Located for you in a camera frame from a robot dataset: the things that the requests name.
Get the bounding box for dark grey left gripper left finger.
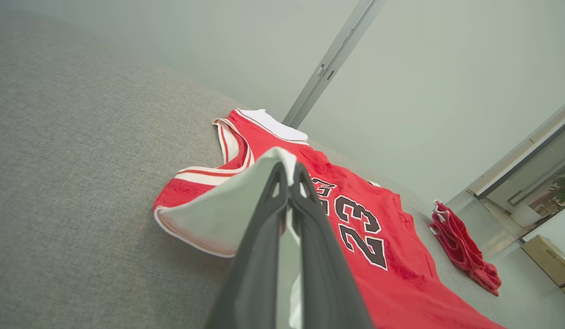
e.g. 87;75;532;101
205;162;290;329

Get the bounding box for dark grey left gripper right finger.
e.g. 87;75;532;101
290;163;373;329

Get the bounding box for red basketball jersey number 23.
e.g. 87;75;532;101
153;108;507;329

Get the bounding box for red shorts white side stripes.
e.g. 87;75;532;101
429;199;502;297

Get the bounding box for white round planter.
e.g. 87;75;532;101
510;203;544;228

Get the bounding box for printed brown cardboard box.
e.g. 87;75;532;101
521;235;565;287

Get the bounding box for dark framed glass partition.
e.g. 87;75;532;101
465;96;565;243

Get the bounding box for slotted grey aluminium partition post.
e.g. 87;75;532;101
282;0;387;129

